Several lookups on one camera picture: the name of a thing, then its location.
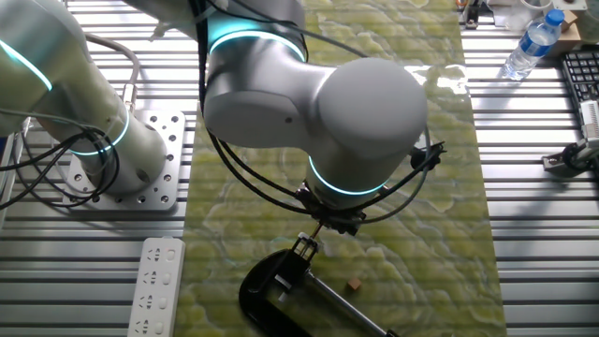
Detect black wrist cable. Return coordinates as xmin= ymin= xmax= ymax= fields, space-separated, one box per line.
xmin=189 ymin=0 xmax=446 ymax=224

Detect clear water bottle blue cap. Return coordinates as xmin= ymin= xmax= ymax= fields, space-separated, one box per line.
xmin=497 ymin=8 xmax=566 ymax=81

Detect brown cardboard box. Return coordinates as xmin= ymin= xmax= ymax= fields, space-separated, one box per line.
xmin=545 ymin=8 xmax=584 ymax=58

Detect silver robot mounting plate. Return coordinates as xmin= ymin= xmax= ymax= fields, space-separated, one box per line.
xmin=63 ymin=110 xmax=187 ymax=212

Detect green marble pattern mat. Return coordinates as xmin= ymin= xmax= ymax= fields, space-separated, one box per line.
xmin=173 ymin=0 xmax=509 ymax=337

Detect black C-clamp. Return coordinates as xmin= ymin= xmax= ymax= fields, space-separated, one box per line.
xmin=238 ymin=247 xmax=399 ymax=337

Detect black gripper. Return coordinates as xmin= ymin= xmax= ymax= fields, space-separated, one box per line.
xmin=294 ymin=185 xmax=367 ymax=237

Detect black base cable bundle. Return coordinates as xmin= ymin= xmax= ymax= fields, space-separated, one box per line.
xmin=0 ymin=130 xmax=121 ymax=210

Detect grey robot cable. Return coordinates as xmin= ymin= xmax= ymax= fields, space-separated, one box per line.
xmin=83 ymin=33 xmax=141 ymax=116

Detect white power strip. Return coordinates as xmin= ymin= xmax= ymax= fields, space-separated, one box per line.
xmin=126 ymin=237 xmax=187 ymax=337

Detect black keyboard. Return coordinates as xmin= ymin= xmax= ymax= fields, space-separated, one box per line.
xmin=561 ymin=50 xmax=599 ymax=105

